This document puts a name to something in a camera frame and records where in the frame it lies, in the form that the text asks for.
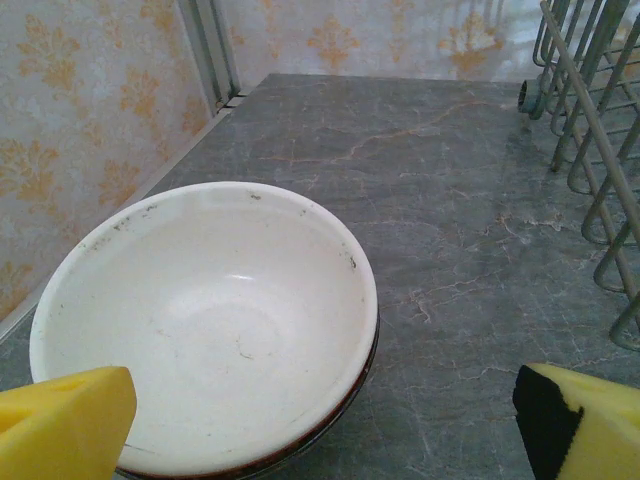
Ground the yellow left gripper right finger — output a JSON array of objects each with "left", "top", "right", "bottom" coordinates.
[{"left": 512, "top": 363, "right": 640, "bottom": 480}]

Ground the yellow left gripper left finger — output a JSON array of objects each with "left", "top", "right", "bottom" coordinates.
[{"left": 0, "top": 365, "right": 138, "bottom": 480}]

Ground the white bowl with red stripe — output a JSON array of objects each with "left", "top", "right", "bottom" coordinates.
[{"left": 28, "top": 180, "right": 381, "bottom": 480}]

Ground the wire dish rack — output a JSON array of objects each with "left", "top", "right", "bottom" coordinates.
[{"left": 517, "top": 0, "right": 640, "bottom": 354}]

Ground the aluminium frame post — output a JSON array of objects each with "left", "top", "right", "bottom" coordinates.
[{"left": 177, "top": 0, "right": 242, "bottom": 109}]

